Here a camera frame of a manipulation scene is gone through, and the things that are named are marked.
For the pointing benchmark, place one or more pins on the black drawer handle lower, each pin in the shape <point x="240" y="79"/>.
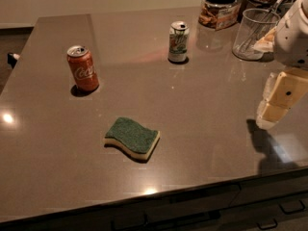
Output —
<point x="267" y="225"/>

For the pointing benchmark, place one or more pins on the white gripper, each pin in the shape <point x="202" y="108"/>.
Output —
<point x="293" y="42"/>

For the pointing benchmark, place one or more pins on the black drawer handle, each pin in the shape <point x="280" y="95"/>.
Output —
<point x="293" y="207"/>
<point x="267" y="225"/>

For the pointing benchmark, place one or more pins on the metal whisk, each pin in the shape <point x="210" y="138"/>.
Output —
<point x="265" y="43"/>

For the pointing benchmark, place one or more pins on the white green 7up can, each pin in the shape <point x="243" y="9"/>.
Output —
<point x="178" y="41"/>

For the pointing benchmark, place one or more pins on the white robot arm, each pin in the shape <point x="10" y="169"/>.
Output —
<point x="303" y="8"/>

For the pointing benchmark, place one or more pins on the black drawer handle right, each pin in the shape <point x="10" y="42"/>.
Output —
<point x="293" y="207"/>

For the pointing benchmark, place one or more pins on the dark object on floor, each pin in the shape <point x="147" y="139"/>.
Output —
<point x="12" y="59"/>

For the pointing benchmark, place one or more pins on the clear plastic cup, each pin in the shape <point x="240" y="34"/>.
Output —
<point x="254" y="25"/>

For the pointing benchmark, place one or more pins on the glass jar with black lid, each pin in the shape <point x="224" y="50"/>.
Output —
<point x="219" y="14"/>

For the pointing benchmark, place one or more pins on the green and yellow sponge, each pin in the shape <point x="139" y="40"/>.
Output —
<point x="136" y="141"/>

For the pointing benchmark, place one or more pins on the red coca-cola can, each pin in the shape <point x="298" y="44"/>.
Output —
<point x="81" y="65"/>

